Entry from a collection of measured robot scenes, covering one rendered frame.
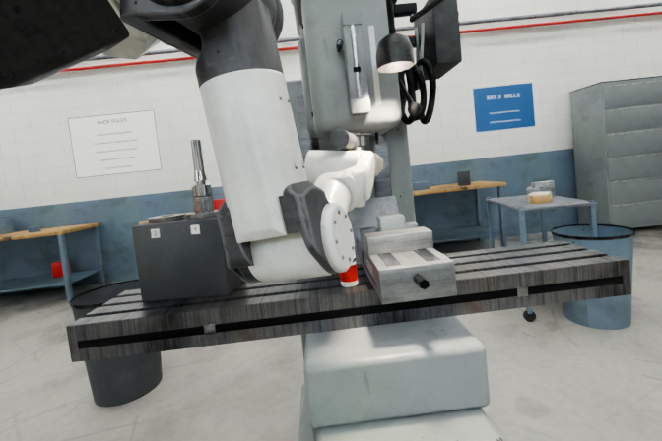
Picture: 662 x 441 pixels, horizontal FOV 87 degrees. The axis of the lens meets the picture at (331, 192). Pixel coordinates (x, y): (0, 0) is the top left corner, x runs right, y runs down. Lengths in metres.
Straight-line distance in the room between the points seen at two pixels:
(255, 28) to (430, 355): 0.60
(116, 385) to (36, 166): 4.32
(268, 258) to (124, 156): 5.40
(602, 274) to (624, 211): 4.94
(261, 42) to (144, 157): 5.29
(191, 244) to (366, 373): 0.49
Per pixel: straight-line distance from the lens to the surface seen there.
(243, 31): 0.38
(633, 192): 6.00
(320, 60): 0.81
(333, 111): 0.78
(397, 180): 1.26
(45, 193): 6.36
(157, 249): 0.95
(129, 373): 2.61
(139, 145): 5.67
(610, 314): 3.03
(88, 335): 0.96
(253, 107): 0.35
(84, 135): 6.05
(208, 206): 0.92
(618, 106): 5.88
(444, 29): 1.21
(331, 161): 0.61
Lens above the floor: 1.22
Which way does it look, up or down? 3 degrees down
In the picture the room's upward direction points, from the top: 6 degrees counter-clockwise
